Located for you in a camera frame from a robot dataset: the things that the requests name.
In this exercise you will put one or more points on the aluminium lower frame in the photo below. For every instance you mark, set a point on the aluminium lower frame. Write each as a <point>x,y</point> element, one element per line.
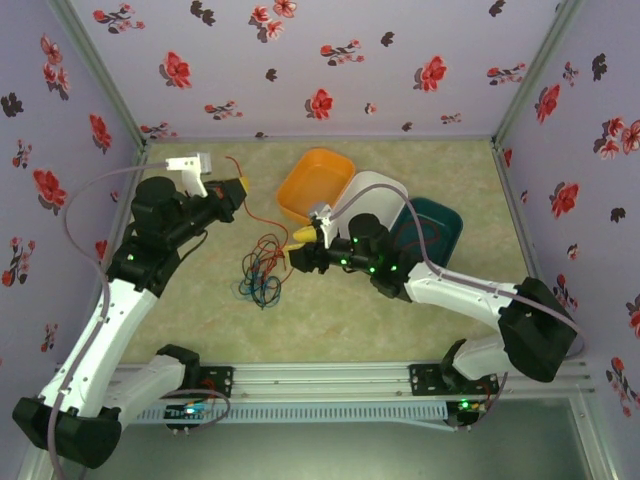
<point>593,440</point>

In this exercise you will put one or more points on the aluminium corner post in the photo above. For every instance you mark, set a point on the aluminium corner post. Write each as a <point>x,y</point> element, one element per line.
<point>540,65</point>
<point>95,65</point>

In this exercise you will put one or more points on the aluminium table edge rail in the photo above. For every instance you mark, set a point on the aluminium table edge rail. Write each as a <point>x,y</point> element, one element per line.
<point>504,175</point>
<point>140,159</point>

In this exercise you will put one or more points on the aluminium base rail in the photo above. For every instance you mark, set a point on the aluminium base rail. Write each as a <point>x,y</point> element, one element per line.
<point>325,380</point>

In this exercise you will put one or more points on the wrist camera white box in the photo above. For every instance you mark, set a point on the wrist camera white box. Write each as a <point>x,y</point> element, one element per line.
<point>322,215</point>
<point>192,165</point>

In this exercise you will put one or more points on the orange plastic tray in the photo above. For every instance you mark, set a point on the orange plastic tray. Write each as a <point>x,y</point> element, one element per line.
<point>315,180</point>

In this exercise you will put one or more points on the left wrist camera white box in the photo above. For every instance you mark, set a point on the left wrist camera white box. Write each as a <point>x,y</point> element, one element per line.
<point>192,165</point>

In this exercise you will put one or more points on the white plastic tray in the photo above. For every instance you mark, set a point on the white plastic tray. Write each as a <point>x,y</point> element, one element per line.
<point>380,187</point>

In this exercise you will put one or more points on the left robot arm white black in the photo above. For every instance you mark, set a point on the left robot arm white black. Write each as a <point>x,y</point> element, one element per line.
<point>95,350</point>

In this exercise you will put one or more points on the small controller board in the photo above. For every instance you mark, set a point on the small controller board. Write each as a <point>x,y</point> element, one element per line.
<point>187,412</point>
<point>465,407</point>

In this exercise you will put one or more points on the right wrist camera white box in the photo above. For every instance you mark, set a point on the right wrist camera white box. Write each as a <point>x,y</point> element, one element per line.
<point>322,215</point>

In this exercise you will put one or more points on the teal plastic tray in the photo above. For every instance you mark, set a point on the teal plastic tray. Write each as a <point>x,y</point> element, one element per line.
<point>442,220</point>

